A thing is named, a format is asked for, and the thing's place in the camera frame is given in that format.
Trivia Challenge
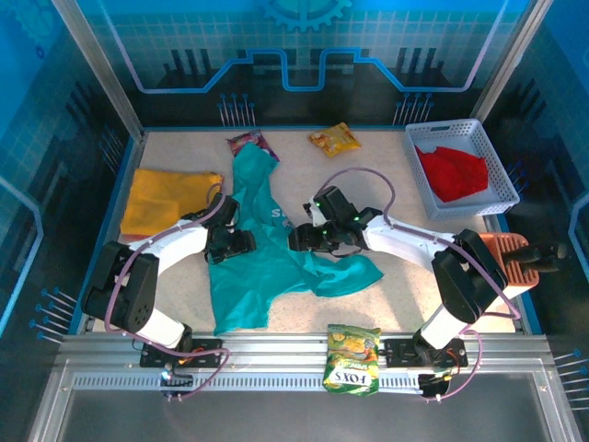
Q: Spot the teal t-shirt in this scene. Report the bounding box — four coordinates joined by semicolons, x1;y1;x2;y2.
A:
207;141;385;336

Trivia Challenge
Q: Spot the yellow folded t-shirt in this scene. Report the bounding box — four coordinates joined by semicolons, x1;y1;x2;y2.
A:
120;168;225;237

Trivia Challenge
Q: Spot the yellow snack bag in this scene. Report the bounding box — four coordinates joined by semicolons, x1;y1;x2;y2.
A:
307;122;362;159

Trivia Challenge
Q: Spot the purple Fox's candy bag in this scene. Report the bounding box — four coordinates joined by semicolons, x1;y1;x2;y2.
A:
225;129;280;161

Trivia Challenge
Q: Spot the green Fox's candy bag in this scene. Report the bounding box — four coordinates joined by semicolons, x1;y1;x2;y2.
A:
321;323;383;398

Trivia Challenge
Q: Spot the red t-shirt in basket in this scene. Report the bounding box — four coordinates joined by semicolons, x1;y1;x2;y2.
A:
413;145;490;204

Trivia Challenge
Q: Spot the small black controller board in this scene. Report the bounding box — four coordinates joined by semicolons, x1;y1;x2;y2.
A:
418;372;455;400
158;370;194;400

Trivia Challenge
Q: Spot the white plastic basket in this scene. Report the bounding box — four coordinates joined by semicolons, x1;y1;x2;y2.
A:
403;118;521;221

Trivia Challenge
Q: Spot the black tool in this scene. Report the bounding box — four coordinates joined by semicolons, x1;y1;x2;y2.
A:
503;242;570;273

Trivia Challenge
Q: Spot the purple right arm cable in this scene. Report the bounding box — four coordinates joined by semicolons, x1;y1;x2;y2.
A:
316;167;524;404

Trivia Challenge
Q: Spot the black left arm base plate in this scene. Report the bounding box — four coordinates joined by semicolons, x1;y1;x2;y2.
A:
139;338;225;369

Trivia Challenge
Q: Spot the aluminium rail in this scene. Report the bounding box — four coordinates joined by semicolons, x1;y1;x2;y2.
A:
54;331;553;375

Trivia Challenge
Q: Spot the slotted grey cable duct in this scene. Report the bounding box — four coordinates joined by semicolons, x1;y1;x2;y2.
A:
72;373;427;392

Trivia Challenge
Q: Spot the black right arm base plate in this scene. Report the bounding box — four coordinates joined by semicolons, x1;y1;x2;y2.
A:
384;338;469;369

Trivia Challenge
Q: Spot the aluminium frame post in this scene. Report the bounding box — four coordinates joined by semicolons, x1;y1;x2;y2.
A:
51;0;147;142
471;0;553;122

